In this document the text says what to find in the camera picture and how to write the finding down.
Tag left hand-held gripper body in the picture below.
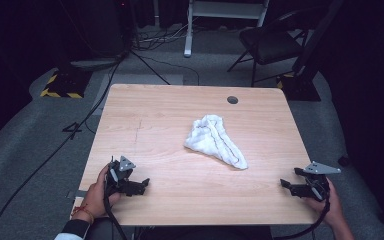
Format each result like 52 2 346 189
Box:
104 155 143 196

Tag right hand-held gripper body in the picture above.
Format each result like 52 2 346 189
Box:
290 161 342 203

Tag white towel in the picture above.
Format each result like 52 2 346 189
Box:
183 114 249 171

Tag person's right hand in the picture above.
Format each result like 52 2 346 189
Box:
303 177 345 228

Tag person's left hand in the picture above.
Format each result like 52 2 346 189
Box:
79 164 122 220

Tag small black floor object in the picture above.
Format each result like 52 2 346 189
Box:
337 153 352 168

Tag grey tape strip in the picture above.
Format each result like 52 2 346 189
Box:
67 189 88 200

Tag person's dark pants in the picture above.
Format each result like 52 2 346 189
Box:
88 218 274 240

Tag black yellow striped base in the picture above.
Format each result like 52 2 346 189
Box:
276 71 322 102
39 68 93 100

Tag black folding chair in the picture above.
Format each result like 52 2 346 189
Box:
227 8 318 88

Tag slanted black stand pole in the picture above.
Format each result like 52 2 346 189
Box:
291 0 345 76

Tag large dark equipment stand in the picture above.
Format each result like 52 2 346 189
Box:
55 0 135 73

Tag left hand-held gripper black cable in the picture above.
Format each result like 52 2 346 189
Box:
103 173 128 240

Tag hand-held gripper black cable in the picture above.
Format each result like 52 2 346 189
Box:
273 196 332 240
103 173 128 240

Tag right hand-held gripper black cable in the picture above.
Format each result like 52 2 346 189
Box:
273 196 332 240

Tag red string bracelet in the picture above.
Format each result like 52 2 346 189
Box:
73 204 96 222

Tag long black floor cable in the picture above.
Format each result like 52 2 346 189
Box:
0 59 124 240

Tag thin black floor cable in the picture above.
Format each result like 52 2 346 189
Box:
136 53 201 87

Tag bundle of floor cables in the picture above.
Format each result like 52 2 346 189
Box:
133 22 196 52

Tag white metal desk frame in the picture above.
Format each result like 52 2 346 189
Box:
183 0 270 58

